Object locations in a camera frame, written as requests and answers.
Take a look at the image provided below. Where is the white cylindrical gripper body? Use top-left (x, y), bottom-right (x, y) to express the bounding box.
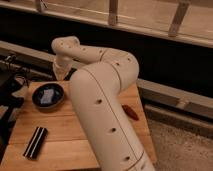
top-left (53, 57), bottom-right (73, 81)

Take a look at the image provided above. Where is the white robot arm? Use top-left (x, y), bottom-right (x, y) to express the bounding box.
top-left (51, 36), bottom-right (155, 171)

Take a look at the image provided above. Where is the black round plate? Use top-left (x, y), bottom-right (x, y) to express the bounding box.
top-left (32, 83), bottom-right (64, 109)

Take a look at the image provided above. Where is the blue sponge on plate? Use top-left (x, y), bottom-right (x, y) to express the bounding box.
top-left (41, 89), bottom-right (54, 104)

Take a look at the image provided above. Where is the black tripod equipment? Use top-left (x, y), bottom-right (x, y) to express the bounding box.
top-left (0, 54), bottom-right (29, 161)

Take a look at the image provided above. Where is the dark red chili pepper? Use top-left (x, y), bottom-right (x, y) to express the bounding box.
top-left (122, 105), bottom-right (139, 121)

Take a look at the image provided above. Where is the black white striped box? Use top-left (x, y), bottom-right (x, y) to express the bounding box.
top-left (23, 127), bottom-right (48, 159)

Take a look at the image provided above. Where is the wooden railing frame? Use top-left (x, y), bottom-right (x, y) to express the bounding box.
top-left (0, 0), bottom-right (213, 48)

